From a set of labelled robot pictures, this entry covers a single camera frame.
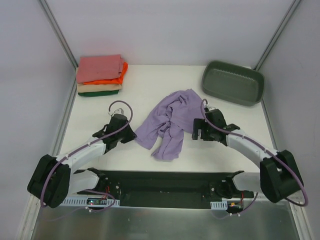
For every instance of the grey plastic bin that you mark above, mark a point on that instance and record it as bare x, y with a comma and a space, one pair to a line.
233, 83

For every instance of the left white cable duct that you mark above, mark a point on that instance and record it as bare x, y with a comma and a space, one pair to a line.
93, 202

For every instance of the aluminium frame post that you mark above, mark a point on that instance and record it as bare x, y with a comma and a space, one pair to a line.
294, 5
58, 32

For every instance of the beige folded t-shirt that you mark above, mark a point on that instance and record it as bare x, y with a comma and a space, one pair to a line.
85, 88

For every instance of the left aluminium frame post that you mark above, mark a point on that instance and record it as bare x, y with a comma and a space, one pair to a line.
58, 32

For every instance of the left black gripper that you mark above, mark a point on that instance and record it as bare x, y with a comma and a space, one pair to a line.
125, 135

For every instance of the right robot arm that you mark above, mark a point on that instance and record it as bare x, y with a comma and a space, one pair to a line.
278, 177

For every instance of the purple t-shirt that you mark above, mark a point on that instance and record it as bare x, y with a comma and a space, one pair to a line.
170, 119

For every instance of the right aluminium frame post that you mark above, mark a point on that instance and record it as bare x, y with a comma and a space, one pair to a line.
294, 5

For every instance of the orange folded t-shirt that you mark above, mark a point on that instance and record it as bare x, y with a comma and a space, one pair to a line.
118, 80

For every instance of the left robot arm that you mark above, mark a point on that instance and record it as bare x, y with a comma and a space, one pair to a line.
56, 177

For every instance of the white cable duct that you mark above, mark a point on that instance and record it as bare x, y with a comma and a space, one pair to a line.
93, 202
219, 205

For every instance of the green folded t-shirt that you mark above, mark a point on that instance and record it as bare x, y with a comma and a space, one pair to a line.
98, 93

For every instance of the right white cable duct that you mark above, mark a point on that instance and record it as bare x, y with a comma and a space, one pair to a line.
219, 205

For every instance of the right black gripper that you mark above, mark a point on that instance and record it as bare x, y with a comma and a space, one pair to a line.
200, 129

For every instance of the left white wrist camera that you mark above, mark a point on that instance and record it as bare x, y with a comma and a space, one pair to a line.
118, 111

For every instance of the pink folded t-shirt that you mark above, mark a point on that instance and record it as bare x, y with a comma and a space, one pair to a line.
103, 67

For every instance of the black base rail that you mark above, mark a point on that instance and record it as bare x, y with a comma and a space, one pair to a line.
147, 189

